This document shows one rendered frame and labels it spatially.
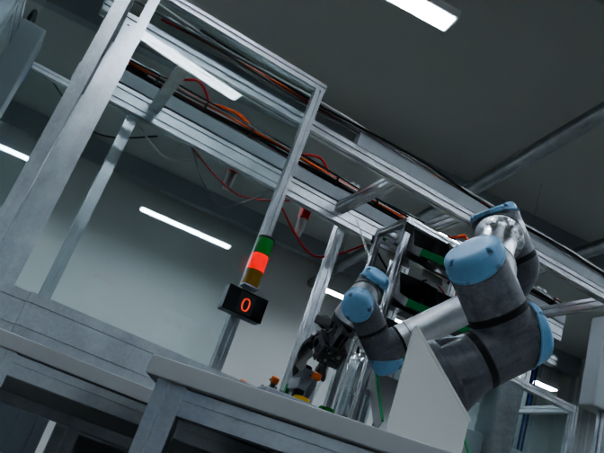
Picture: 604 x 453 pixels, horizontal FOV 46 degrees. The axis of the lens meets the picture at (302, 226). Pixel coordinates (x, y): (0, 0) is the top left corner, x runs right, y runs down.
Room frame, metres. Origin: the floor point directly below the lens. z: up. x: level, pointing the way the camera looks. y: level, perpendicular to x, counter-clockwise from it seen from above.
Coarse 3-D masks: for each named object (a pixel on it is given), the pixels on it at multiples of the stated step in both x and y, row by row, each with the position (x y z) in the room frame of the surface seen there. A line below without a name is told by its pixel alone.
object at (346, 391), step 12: (348, 360) 2.81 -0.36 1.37; (360, 360) 2.77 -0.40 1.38; (348, 372) 2.80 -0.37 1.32; (360, 372) 2.77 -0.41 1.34; (348, 384) 2.79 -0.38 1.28; (336, 396) 2.83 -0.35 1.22; (348, 396) 2.78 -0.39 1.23; (336, 408) 2.80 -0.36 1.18; (348, 408) 2.77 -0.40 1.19; (360, 420) 2.79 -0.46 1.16
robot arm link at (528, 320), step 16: (528, 304) 1.25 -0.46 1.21; (496, 320) 1.22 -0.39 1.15; (512, 320) 1.22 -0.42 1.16; (528, 320) 1.23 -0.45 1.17; (544, 320) 1.23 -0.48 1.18; (480, 336) 1.25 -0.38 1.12; (496, 336) 1.24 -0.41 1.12; (512, 336) 1.23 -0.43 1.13; (528, 336) 1.23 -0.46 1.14; (544, 336) 1.23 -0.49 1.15; (496, 352) 1.24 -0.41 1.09; (512, 352) 1.24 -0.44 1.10; (528, 352) 1.24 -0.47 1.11; (544, 352) 1.25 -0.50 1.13; (512, 368) 1.25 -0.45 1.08; (528, 368) 1.27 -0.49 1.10
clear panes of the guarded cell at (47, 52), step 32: (0, 0) 1.33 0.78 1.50; (32, 0) 1.35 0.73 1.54; (64, 0) 1.37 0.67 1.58; (96, 0) 1.39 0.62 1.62; (0, 32) 1.34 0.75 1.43; (32, 32) 1.36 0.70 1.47; (64, 32) 1.38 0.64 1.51; (96, 32) 1.40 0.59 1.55; (0, 64) 1.35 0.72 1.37; (32, 64) 1.37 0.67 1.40; (64, 64) 1.39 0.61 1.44; (0, 96) 1.36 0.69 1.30; (32, 96) 1.38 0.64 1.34; (0, 128) 1.37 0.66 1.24; (32, 128) 1.39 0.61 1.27; (0, 160) 1.38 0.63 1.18; (0, 192) 1.39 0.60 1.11
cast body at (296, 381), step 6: (306, 366) 1.87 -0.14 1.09; (300, 372) 1.86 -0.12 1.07; (306, 372) 1.86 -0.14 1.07; (312, 372) 1.87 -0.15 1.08; (294, 378) 1.88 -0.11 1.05; (300, 378) 1.85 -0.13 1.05; (306, 378) 1.86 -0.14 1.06; (294, 384) 1.87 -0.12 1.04; (300, 384) 1.85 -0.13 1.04; (306, 384) 1.85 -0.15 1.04; (300, 390) 1.87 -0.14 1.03
